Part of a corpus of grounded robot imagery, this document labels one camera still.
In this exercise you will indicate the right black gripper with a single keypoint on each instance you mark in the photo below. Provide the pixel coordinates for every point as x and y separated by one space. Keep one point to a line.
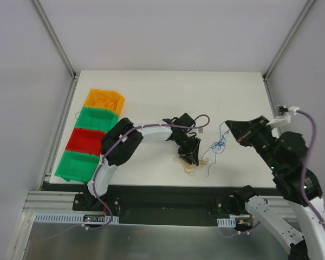
252 134

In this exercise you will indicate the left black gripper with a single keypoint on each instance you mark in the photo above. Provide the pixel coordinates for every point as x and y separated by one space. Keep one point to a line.
186 144

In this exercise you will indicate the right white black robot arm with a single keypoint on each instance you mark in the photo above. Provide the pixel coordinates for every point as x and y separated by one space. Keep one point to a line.
287 157

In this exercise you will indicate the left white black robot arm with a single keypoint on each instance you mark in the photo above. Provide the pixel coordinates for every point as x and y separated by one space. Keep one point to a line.
121 142

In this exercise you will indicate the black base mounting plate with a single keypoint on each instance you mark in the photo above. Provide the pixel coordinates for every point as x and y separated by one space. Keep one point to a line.
157 205

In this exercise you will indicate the orange plastic bin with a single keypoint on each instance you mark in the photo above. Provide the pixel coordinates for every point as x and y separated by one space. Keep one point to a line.
105 99

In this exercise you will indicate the upper green plastic bin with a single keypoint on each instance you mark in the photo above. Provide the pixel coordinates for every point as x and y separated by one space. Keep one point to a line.
96 119

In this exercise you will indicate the green plastic bin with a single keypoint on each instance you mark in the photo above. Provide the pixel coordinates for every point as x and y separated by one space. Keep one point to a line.
77 166
96 119

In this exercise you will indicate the red plastic bin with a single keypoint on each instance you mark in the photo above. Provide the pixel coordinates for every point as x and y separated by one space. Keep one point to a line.
84 140

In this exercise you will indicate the lower green plastic bin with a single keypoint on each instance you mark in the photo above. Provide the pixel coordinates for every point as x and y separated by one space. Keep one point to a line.
77 166

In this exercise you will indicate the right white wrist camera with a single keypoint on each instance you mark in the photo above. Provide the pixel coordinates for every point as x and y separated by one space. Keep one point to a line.
284 116

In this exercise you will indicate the right white cable duct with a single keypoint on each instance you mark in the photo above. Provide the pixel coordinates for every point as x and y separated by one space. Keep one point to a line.
226 222

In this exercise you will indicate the white cable duct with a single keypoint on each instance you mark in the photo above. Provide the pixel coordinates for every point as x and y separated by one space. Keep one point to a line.
226 222
75 218

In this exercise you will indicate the right aluminium frame post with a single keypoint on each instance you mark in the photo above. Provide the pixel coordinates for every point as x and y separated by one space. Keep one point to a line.
301 17

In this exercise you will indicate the aluminium frame post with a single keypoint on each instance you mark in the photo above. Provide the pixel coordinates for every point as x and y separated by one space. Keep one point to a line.
301 17
42 15

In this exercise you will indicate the aluminium front rail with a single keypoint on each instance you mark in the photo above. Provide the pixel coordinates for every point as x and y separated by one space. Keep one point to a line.
49 201

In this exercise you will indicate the left white cable duct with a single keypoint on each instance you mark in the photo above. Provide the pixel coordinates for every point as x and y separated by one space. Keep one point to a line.
75 218

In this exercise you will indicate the left aluminium frame post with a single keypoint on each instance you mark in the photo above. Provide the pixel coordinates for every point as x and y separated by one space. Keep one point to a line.
42 15

